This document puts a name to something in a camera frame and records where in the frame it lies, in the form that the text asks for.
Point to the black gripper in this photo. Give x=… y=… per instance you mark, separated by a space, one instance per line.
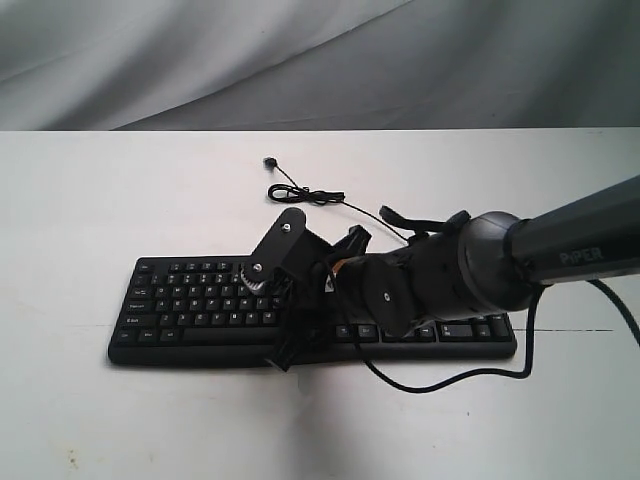
x=306 y=322

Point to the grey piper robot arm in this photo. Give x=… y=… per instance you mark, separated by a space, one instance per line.
x=447 y=292

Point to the black acer keyboard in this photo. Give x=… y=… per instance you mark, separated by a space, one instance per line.
x=196 y=312

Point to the grey backdrop cloth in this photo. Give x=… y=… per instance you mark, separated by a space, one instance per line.
x=318 y=65

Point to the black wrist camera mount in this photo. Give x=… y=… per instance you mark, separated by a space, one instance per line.
x=288 y=251

